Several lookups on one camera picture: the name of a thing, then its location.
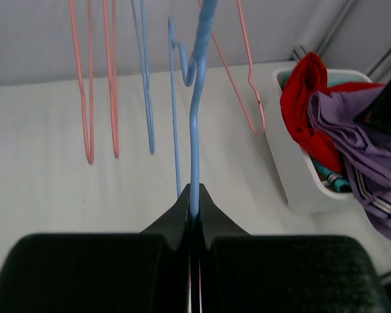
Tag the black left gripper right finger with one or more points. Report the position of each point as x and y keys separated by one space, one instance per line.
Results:
x=241 y=272

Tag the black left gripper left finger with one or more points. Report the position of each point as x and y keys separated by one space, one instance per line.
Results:
x=102 y=272

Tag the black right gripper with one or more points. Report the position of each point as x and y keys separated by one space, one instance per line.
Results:
x=378 y=114

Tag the lilac trousers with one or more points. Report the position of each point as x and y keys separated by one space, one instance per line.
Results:
x=366 y=152

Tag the red trousers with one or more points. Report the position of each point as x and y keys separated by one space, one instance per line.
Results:
x=310 y=75

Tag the teal trousers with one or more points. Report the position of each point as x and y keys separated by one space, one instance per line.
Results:
x=332 y=179

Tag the pink hanger of yellow trousers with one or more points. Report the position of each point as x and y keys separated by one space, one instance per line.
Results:
x=87 y=107

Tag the pink hanger of red trousers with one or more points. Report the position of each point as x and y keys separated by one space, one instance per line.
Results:
x=240 y=85

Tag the blue hanger of teal trousers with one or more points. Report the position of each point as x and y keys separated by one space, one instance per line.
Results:
x=141 y=35

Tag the blue hanger of lilac trousers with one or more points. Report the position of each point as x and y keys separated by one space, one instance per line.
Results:
x=193 y=70

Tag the white plastic basket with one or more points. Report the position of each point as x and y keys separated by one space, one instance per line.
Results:
x=303 y=188

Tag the aluminium right frame post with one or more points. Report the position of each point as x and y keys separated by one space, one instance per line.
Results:
x=349 y=35

